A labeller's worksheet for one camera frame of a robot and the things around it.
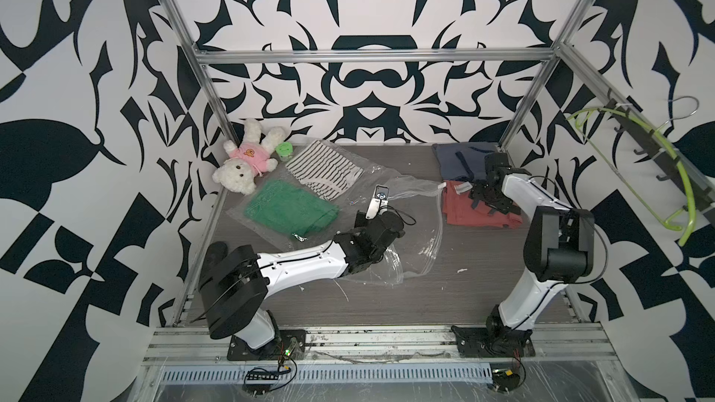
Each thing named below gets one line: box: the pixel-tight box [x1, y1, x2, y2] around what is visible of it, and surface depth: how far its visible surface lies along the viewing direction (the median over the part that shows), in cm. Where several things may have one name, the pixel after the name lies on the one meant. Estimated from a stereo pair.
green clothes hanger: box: [567, 107, 697, 247], surface depth 58 cm
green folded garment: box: [243, 178, 340, 236], surface depth 101 cm
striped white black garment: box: [284, 140, 365, 202], surface depth 113 cm
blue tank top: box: [431, 141, 500, 183], surface depth 116 cm
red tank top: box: [442, 179, 524, 229], surface depth 101 cm
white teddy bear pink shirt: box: [212, 118, 286, 196], surface depth 109 cm
